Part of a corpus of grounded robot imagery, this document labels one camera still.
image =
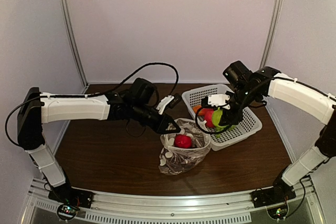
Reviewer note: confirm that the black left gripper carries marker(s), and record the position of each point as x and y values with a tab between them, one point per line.
159	122

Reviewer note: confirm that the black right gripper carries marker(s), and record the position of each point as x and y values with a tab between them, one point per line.
233	114

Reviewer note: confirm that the clear zip top bag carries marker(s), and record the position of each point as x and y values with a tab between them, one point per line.
175	160

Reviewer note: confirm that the red fake apple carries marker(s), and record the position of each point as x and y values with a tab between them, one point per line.
208	119

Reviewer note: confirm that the green fake grapes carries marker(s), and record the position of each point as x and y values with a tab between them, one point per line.
224	130

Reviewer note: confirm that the red orange fake mango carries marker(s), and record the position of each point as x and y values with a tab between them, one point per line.
201	111

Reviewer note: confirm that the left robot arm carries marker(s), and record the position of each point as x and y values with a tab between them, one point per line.
41	108

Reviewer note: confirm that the white perforated plastic basket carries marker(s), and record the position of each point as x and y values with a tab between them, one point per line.
250	124

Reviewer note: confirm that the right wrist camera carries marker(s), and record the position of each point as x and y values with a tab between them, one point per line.
216	100

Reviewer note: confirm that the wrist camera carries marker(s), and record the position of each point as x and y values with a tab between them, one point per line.
216	100
168	102

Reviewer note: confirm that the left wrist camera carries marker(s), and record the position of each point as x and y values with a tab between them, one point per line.
168	102

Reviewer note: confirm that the right aluminium frame post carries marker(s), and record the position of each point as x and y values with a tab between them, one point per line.
276	11

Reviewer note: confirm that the aluminium frame post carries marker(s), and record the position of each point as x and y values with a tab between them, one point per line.
72	42
276	11

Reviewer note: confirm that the front aluminium rail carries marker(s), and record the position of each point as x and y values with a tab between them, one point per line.
221	208

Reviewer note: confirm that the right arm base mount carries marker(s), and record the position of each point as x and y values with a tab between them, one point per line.
275	200

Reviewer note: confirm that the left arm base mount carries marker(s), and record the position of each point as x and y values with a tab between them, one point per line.
72	201

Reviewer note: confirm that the left aluminium frame post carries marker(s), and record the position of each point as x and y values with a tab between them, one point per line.
72	42

